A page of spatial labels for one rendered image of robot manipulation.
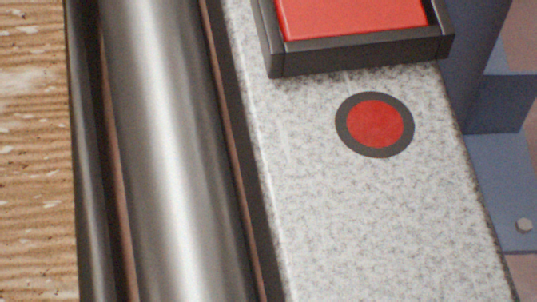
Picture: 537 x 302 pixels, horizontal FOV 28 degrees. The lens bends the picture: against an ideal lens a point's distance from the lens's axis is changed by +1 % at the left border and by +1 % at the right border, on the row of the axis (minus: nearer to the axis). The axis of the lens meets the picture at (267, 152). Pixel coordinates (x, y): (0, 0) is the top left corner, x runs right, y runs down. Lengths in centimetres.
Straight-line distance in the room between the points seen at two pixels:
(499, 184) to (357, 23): 110
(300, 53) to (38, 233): 13
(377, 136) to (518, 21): 131
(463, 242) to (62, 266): 15
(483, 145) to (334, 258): 117
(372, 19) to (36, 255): 17
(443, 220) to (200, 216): 9
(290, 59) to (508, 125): 114
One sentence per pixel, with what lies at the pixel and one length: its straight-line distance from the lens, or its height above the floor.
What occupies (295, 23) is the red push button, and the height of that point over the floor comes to 93.
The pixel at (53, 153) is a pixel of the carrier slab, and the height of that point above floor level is 94.
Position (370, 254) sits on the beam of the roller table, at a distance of 40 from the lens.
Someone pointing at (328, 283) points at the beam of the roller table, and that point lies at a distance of 39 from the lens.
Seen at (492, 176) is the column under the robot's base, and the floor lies 1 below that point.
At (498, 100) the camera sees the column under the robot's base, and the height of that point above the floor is 9.
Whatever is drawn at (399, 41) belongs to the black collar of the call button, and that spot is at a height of 93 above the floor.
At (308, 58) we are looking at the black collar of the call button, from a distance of 43.
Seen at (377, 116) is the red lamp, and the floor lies 92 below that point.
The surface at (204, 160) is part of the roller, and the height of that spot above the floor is 92.
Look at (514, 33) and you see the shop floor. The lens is 171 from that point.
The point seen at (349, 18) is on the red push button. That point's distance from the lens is 44.
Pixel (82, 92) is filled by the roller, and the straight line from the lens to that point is 43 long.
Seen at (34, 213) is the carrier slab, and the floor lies 94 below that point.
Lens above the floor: 126
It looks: 57 degrees down
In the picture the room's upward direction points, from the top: 7 degrees clockwise
